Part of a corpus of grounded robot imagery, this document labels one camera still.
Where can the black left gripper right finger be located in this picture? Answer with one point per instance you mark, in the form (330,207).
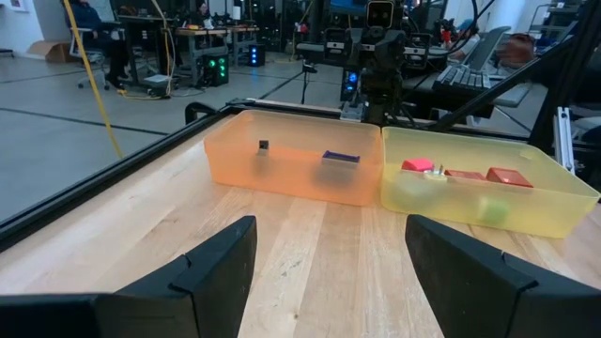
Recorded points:
(469,291)

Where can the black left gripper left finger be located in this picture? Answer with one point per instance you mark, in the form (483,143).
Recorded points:
(206,291)

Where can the green wall charger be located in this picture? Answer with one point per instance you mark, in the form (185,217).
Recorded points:
(494,210)

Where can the dark navy digital timer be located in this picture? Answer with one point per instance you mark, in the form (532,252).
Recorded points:
(341,157)

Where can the red multi-port USB charger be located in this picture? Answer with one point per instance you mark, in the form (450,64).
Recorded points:
(509,177)

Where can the pink-red cube wall charger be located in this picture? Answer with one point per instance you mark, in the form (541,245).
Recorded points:
(417,164)

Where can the small black rectangular block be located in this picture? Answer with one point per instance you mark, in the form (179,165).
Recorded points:
(263,146)

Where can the office chair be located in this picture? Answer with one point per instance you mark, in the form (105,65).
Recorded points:
(84,51)

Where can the translucent yellow plastic bin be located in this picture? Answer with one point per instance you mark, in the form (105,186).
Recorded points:
(446,206)

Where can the person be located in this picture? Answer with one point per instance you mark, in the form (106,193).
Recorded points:
(94,28)
(465,40)

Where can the black computer keyboard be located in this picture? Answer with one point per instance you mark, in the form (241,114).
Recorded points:
(462,79)

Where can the grey laptop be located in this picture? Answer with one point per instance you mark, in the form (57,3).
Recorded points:
(488,47)

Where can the computer tower blue lights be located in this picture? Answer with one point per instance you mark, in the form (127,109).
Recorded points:
(256,54)

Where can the translucent orange plastic bin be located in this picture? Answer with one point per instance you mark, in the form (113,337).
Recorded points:
(291,183)

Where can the person's hand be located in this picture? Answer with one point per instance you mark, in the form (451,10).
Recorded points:
(516,50)

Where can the computer tower green lights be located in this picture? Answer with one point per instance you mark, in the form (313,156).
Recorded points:
(216,69)

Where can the wooden work desk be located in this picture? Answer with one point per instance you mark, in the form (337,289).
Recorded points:
(211,32)

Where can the cardboard box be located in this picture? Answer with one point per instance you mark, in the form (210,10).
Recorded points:
(49,50)

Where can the black metal table frame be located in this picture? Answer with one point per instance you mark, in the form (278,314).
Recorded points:
(117,164)

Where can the silver aluminium post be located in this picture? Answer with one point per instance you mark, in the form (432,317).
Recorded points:
(563,141)

